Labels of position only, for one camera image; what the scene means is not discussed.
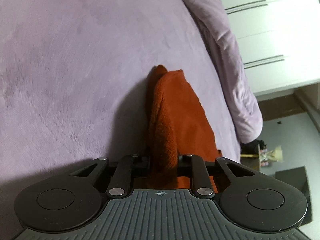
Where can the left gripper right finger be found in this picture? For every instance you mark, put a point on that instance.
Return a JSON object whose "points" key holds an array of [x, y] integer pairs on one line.
{"points": [[199, 172]]}

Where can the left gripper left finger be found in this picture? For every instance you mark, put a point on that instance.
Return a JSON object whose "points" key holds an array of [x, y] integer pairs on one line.
{"points": [[126, 175]]}

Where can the red knit sweater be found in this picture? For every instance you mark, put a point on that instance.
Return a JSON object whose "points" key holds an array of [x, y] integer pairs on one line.
{"points": [[177, 125]]}

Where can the black clothing pile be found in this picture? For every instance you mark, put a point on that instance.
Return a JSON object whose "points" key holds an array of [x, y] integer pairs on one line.
{"points": [[252, 147]]}

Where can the yellow side shelf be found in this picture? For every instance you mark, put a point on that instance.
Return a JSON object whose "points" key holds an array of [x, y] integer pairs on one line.
{"points": [[251, 158]]}

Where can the cream dried flower bouquet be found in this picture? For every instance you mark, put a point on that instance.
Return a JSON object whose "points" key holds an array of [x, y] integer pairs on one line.
{"points": [[267, 157]]}

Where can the brown wooden door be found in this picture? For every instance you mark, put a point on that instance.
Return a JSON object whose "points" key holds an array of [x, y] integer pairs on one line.
{"points": [[279, 105]]}

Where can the black television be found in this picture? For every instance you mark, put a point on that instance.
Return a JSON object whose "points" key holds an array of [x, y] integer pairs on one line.
{"points": [[298, 178]]}

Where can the purple bed sheet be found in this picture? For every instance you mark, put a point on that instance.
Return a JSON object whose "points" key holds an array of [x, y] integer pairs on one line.
{"points": [[73, 81]]}

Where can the purple rolled duvet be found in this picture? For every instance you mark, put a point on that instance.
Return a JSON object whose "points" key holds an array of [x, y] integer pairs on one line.
{"points": [[224, 50]]}

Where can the white wardrobe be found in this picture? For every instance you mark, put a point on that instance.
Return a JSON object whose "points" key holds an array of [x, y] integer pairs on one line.
{"points": [[278, 41]]}

